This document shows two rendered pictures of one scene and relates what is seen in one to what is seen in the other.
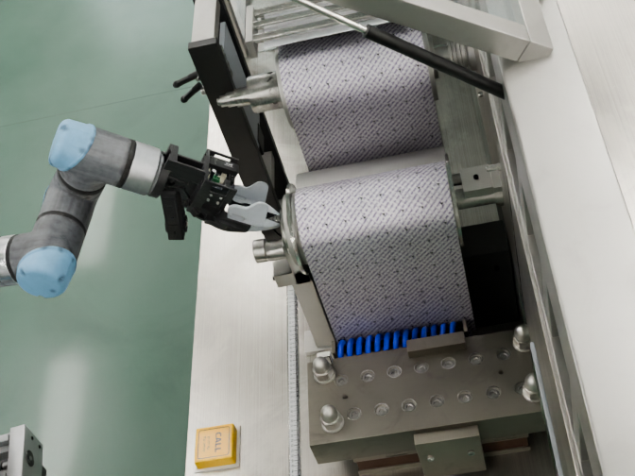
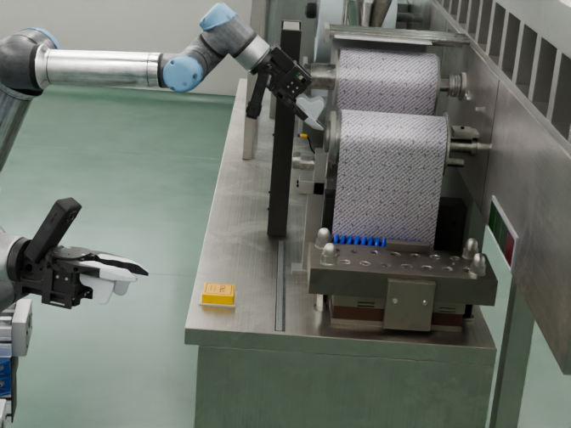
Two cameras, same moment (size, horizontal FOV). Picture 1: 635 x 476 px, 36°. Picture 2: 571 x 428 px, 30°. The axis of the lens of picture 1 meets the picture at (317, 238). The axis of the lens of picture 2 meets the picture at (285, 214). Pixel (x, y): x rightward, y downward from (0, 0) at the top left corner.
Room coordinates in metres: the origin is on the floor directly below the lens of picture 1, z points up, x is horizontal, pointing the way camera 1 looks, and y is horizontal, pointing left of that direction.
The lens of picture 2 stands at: (-1.16, 0.67, 1.87)
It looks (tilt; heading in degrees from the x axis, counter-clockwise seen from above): 19 degrees down; 347
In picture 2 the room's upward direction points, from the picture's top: 4 degrees clockwise
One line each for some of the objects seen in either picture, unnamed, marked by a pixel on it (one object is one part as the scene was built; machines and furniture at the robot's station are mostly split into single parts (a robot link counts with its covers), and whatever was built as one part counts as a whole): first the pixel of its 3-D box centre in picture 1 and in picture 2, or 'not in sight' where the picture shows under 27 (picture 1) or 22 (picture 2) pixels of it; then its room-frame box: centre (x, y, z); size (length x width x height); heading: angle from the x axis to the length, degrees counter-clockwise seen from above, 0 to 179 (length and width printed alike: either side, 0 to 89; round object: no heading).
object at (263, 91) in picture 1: (267, 92); (322, 76); (1.36, 0.00, 1.33); 0.06 x 0.06 x 0.06; 78
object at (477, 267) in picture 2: (533, 383); (478, 263); (0.82, -0.24, 1.05); 0.04 x 0.04 x 0.04
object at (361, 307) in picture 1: (398, 307); (385, 216); (1.02, -0.09, 1.09); 0.23 x 0.01 x 0.18; 78
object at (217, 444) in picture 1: (215, 446); (218, 294); (1.00, 0.29, 0.91); 0.07 x 0.07 x 0.02; 78
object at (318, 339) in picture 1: (300, 293); (308, 212); (1.15, 0.06, 1.05); 0.06 x 0.05 x 0.31; 78
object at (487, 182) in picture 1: (480, 179); (465, 131); (1.04, -0.26, 1.28); 0.06 x 0.05 x 0.02; 78
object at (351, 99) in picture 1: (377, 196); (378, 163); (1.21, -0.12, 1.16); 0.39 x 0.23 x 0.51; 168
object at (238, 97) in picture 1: (234, 98); not in sight; (1.37, 0.06, 1.33); 0.06 x 0.03 x 0.03; 78
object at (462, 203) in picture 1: (479, 195); (460, 145); (1.05, -0.26, 1.25); 0.07 x 0.04 x 0.04; 78
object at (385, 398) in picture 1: (432, 394); (399, 273); (0.90, -0.09, 1.00); 0.40 x 0.16 x 0.06; 78
